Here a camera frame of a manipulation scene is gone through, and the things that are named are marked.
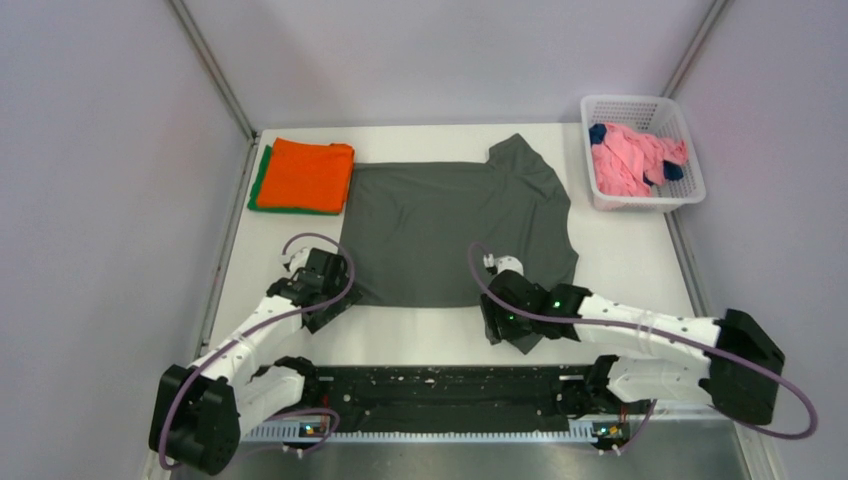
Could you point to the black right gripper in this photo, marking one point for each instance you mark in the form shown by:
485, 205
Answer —
497, 328

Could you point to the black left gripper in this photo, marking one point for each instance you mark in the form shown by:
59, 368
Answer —
320, 320

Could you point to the grey t-shirt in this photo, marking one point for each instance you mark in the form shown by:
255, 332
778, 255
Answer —
408, 226

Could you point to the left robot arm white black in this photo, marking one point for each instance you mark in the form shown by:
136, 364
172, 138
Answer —
205, 409

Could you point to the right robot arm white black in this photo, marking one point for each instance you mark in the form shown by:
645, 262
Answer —
643, 355

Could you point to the folded green t-shirt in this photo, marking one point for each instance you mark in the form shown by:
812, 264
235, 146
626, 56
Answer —
252, 203

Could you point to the folded orange t-shirt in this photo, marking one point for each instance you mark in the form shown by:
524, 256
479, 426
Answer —
308, 176

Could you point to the pink crumpled t-shirt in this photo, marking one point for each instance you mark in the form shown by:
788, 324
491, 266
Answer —
623, 162

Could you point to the white plastic laundry basket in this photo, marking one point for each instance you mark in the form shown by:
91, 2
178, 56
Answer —
639, 154

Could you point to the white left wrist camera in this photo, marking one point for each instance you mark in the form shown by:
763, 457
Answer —
292, 263

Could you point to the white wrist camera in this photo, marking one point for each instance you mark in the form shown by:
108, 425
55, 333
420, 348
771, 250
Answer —
497, 265
292, 263

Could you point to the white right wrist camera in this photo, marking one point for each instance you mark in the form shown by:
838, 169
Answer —
497, 265

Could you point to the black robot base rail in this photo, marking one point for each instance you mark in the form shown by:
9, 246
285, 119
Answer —
457, 399

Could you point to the white slotted cable duct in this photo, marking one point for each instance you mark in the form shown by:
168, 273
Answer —
578, 432

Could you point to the aluminium frame post left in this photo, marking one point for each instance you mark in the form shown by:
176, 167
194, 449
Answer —
210, 65

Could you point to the aluminium frame post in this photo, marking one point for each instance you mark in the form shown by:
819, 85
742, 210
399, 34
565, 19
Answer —
210, 65
712, 18

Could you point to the aluminium frame post right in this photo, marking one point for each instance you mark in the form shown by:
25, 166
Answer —
712, 18

